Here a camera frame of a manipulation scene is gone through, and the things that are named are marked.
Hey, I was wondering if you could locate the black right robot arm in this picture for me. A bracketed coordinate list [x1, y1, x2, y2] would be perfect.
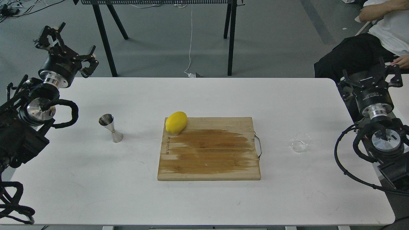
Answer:
[334, 57, 408, 196]

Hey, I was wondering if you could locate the wooden cutting board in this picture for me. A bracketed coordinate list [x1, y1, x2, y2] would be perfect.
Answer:
[157, 117, 261, 181]

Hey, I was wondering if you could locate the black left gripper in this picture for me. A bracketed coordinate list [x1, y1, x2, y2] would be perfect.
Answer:
[34, 22, 99, 88]

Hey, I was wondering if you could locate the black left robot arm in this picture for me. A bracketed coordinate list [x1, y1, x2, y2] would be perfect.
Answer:
[0, 22, 98, 173]

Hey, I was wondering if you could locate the seated person in white shirt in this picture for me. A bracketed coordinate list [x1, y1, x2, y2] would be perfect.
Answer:
[313, 0, 409, 82]

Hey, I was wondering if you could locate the white side table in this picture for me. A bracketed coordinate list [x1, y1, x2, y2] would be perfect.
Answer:
[388, 74, 409, 125]

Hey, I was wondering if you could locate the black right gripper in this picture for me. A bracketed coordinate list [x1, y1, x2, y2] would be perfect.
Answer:
[336, 57, 403, 117]

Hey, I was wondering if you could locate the yellow lemon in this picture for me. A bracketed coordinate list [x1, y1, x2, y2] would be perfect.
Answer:
[165, 111, 188, 134]

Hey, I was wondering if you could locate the white power cable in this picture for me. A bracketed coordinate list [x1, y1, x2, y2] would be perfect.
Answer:
[183, 3, 203, 78]

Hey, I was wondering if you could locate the small clear glass cup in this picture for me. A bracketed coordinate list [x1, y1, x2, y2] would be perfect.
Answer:
[291, 133, 311, 153]

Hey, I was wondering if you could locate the black metal frame table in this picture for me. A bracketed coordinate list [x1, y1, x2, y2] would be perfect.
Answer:
[73, 0, 246, 77]

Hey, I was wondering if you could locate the steel double jigger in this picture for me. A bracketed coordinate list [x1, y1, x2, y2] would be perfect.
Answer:
[98, 114, 124, 143]

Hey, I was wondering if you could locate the black cable bundle on floor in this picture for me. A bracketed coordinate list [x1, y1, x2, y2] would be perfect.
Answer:
[0, 0, 66, 23]

